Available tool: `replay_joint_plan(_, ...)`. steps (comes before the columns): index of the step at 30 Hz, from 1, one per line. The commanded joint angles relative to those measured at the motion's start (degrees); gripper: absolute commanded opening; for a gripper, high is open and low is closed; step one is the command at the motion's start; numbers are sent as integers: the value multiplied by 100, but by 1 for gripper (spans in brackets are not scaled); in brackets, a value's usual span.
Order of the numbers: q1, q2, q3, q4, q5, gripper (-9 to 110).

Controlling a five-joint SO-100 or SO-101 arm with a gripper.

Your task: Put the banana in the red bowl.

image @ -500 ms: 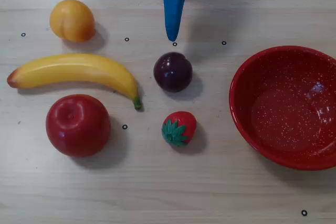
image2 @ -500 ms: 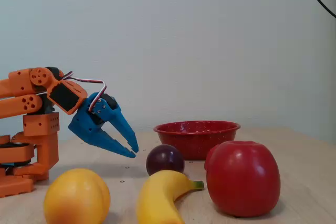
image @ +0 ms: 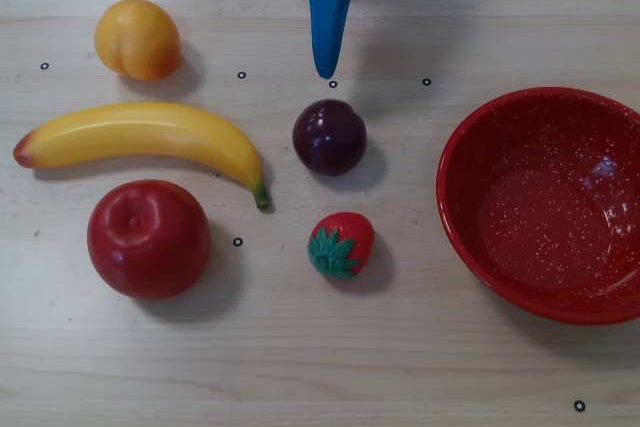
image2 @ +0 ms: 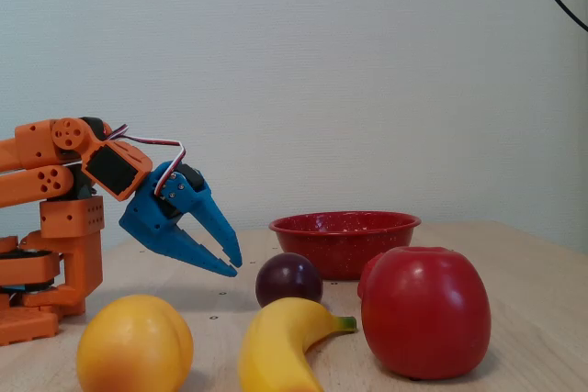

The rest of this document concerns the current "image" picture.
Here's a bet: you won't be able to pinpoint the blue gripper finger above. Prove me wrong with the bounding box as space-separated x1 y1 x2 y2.
305 0 355 80

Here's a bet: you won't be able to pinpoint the yellow plastic banana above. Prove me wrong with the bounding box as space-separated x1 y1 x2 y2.
12 101 272 212

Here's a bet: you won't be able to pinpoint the red speckled enamel bowl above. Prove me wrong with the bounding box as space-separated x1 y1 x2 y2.
435 87 640 326

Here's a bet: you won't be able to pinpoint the dark purple plastic plum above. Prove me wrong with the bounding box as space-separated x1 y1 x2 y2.
291 98 369 177

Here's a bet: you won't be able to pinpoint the yellow orange plastic peach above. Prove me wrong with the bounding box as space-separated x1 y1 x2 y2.
94 0 183 82

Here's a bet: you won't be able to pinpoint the red plastic strawberry green leaves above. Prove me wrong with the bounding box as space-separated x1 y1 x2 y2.
307 211 376 280

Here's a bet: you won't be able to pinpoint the red plastic apple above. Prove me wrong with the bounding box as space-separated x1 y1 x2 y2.
86 179 212 302

